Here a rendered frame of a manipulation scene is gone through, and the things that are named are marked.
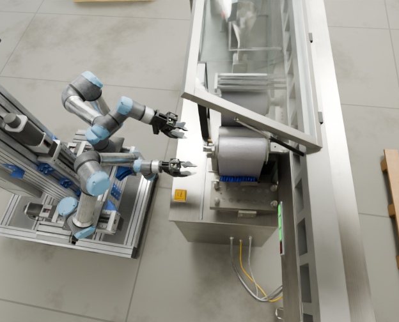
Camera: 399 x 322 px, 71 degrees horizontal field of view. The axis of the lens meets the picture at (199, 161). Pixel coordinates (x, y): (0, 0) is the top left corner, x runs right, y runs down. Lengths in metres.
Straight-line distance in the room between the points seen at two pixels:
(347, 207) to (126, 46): 3.41
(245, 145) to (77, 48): 3.26
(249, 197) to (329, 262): 0.76
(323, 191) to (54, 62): 3.79
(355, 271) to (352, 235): 0.13
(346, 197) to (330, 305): 0.49
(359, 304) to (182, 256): 1.69
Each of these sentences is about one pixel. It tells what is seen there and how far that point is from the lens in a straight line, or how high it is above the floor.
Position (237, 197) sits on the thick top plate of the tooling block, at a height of 1.03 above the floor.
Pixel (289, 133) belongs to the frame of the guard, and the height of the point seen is 1.75.
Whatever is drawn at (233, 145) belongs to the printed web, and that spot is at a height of 1.31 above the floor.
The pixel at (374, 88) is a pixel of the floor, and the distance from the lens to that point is 3.71.
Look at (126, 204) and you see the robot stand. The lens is 2.61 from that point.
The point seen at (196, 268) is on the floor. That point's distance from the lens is 2.59.
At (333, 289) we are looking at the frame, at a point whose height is 1.65.
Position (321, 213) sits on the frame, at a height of 1.65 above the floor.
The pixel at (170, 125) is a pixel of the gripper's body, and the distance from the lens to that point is 1.29.
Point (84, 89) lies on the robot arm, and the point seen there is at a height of 1.44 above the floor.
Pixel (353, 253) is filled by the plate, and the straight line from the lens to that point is 1.24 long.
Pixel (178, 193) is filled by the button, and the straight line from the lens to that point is 1.76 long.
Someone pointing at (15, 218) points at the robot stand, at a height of 0.21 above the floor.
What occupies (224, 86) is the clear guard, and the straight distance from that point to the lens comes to 0.91.
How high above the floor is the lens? 2.57
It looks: 64 degrees down
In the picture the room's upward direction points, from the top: 10 degrees counter-clockwise
